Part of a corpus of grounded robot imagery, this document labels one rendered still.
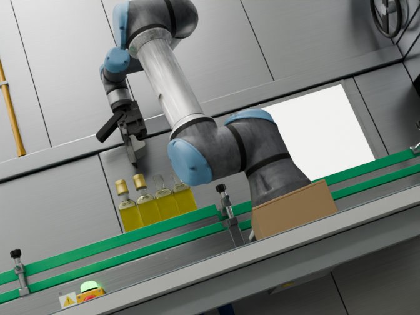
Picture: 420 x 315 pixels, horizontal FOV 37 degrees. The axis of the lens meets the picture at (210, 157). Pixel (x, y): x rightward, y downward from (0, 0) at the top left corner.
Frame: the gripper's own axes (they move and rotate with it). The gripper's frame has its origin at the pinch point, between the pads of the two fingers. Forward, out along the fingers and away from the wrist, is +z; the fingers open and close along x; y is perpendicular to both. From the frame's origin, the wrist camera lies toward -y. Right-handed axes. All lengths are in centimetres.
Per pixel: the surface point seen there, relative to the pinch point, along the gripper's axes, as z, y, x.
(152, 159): -3.0, 6.9, 11.6
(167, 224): 25.7, 3.5, -14.3
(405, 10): -23, 105, -4
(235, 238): 36.2, 20.4, -16.2
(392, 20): -26, 105, 7
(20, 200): -3.8, -38.8, 14.9
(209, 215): 27.1, 15.8, -14.4
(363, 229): 50, 42, -57
